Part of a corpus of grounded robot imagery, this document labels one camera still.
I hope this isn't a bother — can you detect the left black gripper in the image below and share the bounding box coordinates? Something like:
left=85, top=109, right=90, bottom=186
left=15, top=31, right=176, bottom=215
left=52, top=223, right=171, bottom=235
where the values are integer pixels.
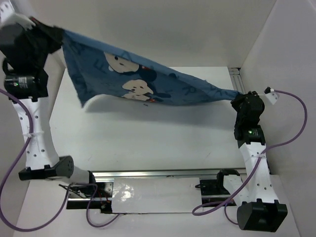
left=17, top=16, right=61, bottom=68

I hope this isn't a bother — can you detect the blue letter print pillowcase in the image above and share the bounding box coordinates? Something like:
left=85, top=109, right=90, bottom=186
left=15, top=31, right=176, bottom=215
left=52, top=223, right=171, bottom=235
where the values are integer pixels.
left=62, top=31, right=240, bottom=106

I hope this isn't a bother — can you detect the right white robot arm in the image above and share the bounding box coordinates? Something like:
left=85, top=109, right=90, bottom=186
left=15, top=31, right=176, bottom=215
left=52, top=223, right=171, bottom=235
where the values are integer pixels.
left=215, top=88, right=288, bottom=233

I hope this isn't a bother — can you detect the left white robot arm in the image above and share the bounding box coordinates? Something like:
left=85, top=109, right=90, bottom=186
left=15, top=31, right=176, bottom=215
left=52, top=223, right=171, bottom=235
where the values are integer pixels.
left=0, top=17, right=97, bottom=197

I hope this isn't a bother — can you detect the white cover plate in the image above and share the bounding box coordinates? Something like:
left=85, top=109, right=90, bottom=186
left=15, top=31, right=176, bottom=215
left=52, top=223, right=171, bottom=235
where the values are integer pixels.
left=112, top=178, right=202, bottom=214

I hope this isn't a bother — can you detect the aluminium side rail frame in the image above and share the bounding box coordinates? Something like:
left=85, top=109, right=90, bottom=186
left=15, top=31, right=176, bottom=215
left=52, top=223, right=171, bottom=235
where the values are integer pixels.
left=228, top=68, right=246, bottom=94

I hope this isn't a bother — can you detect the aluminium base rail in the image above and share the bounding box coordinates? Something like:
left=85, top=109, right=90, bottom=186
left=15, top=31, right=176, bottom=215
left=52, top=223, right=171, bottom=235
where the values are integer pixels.
left=66, top=167, right=249, bottom=210

